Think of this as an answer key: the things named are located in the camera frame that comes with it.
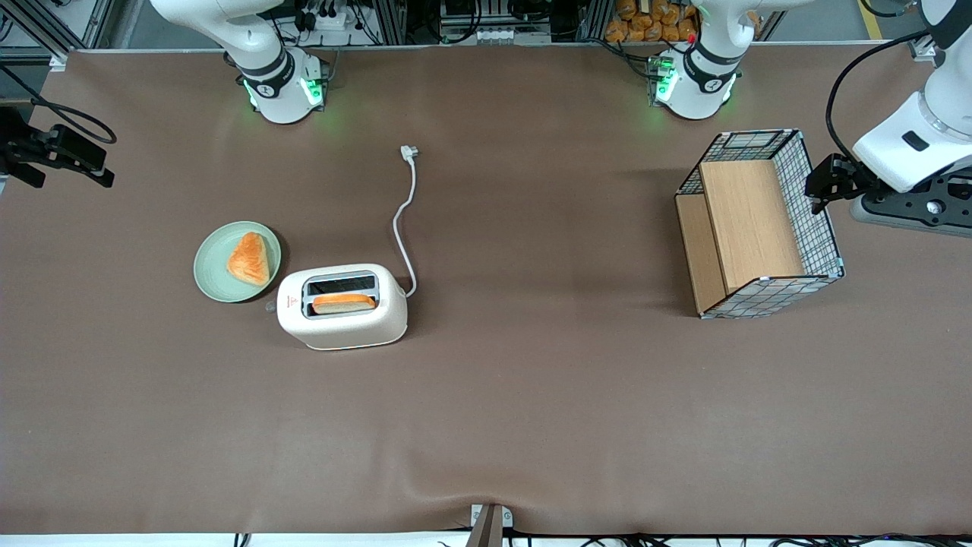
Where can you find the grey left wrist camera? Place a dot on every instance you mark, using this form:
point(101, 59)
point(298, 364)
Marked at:
point(911, 213)

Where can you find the white two-slot toaster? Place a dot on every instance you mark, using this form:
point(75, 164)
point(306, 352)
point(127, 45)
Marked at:
point(357, 330)

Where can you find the bag of orange pastries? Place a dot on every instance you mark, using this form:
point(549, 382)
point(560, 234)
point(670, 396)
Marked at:
point(649, 19)

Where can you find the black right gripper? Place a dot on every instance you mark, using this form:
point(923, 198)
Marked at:
point(21, 143)

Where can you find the aluminium frame profile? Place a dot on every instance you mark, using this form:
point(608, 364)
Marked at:
point(45, 26)

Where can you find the white power strip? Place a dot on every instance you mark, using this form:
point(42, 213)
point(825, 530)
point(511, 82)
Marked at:
point(330, 19)

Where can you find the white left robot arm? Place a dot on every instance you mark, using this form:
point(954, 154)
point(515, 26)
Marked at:
point(699, 87)

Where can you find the wooden step shelf insert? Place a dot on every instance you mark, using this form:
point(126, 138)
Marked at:
point(748, 220)

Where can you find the bread slice in toaster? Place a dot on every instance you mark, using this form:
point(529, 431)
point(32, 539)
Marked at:
point(343, 304)

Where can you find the brown table cover mat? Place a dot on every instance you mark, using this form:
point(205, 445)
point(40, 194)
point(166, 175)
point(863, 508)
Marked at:
point(531, 410)

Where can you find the light green round plate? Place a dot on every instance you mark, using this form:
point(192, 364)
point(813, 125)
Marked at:
point(213, 266)

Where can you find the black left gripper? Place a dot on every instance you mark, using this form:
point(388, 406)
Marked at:
point(844, 176)

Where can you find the triangular orange pastry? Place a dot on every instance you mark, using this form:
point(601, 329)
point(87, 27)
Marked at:
point(250, 262)

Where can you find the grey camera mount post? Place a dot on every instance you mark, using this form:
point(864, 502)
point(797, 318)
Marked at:
point(487, 528)

